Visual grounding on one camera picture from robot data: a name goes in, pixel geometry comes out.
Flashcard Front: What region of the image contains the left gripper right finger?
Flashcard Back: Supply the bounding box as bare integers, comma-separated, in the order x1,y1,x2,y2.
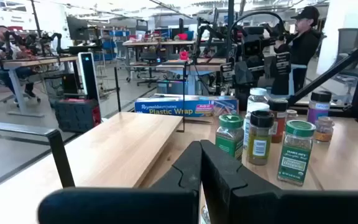
200,139,358,224

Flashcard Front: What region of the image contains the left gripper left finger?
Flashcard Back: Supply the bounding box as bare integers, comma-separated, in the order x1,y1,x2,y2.
37,140,203,224

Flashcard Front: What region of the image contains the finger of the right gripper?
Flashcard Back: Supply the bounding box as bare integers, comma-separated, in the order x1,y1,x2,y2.
270,52,292,78
234,60,257,86

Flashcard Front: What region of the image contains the white-cap spice jar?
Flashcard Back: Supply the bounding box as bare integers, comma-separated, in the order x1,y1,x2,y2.
246,87,270,106
242,102,270,149

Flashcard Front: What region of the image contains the black-cap purple-label spice jar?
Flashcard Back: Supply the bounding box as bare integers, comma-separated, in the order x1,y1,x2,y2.
306,90,333,125

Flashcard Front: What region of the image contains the black-cap yellow spice jar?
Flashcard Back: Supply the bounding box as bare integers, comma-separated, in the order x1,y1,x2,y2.
246,110,275,166

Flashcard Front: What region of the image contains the black-cap red spice jar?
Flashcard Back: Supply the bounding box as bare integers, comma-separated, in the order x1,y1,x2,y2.
268,98,289,144

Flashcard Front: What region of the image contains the green-cap spice jar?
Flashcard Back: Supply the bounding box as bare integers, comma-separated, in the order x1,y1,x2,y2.
214,113,246,162
277,119,317,187

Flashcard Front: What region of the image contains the small clear glass jar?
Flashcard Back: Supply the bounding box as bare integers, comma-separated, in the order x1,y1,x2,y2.
313,116,336,144
285,109,299,123

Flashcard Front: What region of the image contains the person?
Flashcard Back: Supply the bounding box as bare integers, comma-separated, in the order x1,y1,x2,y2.
0,24,39,105
270,5,323,96

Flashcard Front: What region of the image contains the black vertical pole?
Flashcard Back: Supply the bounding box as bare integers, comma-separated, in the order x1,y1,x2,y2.
226,0,236,63

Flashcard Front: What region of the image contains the grey office chair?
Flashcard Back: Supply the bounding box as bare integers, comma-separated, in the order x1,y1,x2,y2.
330,27,358,96

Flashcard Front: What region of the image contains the blue plastic wrap box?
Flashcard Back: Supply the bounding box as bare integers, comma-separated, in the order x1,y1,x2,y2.
134,94,239,118

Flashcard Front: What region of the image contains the wooden work table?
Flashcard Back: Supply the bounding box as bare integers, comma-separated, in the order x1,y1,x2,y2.
0,54,81,118
122,39,198,82

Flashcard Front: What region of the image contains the black office chair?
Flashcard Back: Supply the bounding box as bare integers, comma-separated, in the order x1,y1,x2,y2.
136,49,168,88

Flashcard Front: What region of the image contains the black and red tool crate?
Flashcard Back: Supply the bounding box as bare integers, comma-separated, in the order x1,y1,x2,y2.
53,98,103,134

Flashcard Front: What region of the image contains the blue storage shelving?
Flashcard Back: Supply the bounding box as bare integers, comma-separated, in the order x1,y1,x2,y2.
102,29,131,60

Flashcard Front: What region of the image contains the white tower device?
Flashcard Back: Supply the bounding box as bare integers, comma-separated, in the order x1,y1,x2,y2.
76,52,101,104

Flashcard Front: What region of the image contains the dark computer tower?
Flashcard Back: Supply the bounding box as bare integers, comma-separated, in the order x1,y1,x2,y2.
43,72,81,101

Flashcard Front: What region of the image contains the black computer monitor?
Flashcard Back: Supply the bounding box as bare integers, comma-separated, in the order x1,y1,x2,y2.
66,15,90,42

